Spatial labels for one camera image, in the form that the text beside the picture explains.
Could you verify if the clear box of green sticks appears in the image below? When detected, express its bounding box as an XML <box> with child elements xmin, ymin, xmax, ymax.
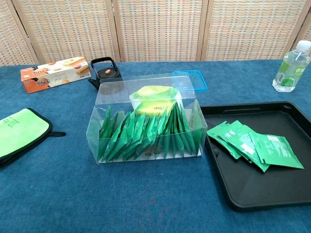
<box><xmin>86</xmin><ymin>72</ymin><xmax>208</xmax><ymax>165</ymax></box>

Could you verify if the green tea bag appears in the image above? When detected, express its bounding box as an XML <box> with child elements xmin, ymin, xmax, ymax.
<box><xmin>233</xmin><ymin>128</ymin><xmax>270</xmax><ymax>173</ymax></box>
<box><xmin>206</xmin><ymin>121</ymin><xmax>242</xmax><ymax>160</ymax></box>
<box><xmin>116</xmin><ymin>111</ymin><xmax>137</xmax><ymax>161</ymax></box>
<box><xmin>217</xmin><ymin>120</ymin><xmax>255</xmax><ymax>161</ymax></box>
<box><xmin>178</xmin><ymin>101</ymin><xmax>197</xmax><ymax>156</ymax></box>
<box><xmin>143</xmin><ymin>115</ymin><xmax>157</xmax><ymax>156</ymax></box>
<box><xmin>99</xmin><ymin>105</ymin><xmax>112</xmax><ymax>146</ymax></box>
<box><xmin>249</xmin><ymin>132</ymin><xmax>305</xmax><ymax>170</ymax></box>
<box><xmin>103</xmin><ymin>111</ymin><xmax>124</xmax><ymax>162</ymax></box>
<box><xmin>167</xmin><ymin>103</ymin><xmax>185</xmax><ymax>156</ymax></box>
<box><xmin>126</xmin><ymin>113</ymin><xmax>146</xmax><ymax>160</ymax></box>
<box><xmin>156</xmin><ymin>109</ymin><xmax>168</xmax><ymax>136</ymax></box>

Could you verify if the black square plastic tray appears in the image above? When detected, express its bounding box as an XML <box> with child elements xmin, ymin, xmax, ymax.
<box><xmin>199</xmin><ymin>100</ymin><xmax>311</xmax><ymax>213</ymax></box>

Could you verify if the yellow green snack bag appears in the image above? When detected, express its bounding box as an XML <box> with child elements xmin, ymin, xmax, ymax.
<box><xmin>128</xmin><ymin>85</ymin><xmax>182</xmax><ymax>117</ymax></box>

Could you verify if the blue clear plastic food box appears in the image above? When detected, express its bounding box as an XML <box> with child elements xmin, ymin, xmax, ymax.
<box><xmin>172</xmin><ymin>70</ymin><xmax>208</xmax><ymax>92</ymax></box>

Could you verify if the black cast iron teapot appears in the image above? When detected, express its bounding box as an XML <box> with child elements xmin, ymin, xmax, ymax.
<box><xmin>87</xmin><ymin>57</ymin><xmax>124</xmax><ymax>91</ymax></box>

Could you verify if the woven wooden folding screen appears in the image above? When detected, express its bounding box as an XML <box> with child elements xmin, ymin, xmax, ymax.
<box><xmin>0</xmin><ymin>0</ymin><xmax>311</xmax><ymax>66</ymax></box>

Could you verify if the blue carpet table mat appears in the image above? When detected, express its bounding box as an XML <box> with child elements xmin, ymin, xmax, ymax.
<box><xmin>0</xmin><ymin>59</ymin><xmax>311</xmax><ymax>233</ymax></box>

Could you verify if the orange biscuit box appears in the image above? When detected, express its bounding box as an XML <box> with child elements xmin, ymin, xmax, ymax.
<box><xmin>20</xmin><ymin>56</ymin><xmax>92</xmax><ymax>94</ymax></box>

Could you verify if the green cloth with black trim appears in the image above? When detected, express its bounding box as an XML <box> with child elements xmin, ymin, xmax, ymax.
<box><xmin>0</xmin><ymin>108</ymin><xmax>67</xmax><ymax>167</ymax></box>

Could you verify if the clear green label water bottle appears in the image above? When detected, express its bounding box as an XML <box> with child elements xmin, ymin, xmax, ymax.
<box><xmin>272</xmin><ymin>40</ymin><xmax>311</xmax><ymax>93</ymax></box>

